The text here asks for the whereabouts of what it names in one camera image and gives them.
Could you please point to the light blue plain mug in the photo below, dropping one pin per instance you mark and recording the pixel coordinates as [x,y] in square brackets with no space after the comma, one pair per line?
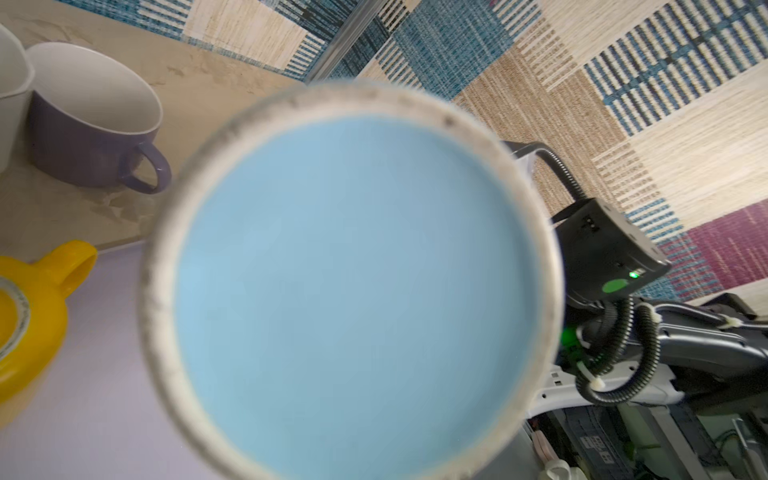
[350,280]

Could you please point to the lavender ceramic mug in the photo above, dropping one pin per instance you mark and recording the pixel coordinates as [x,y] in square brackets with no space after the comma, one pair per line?
[92,121]

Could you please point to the lavender plastic tray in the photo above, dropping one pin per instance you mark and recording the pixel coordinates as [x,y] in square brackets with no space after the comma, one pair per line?
[96,415]

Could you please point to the yellow round mug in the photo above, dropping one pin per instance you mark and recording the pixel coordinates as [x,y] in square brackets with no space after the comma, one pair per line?
[34,318]

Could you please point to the white ceramic mug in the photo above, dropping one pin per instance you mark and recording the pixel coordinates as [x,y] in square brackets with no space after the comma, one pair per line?
[17,75]

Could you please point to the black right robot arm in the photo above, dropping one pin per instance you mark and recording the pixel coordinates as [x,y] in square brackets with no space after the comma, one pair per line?
[618,346]

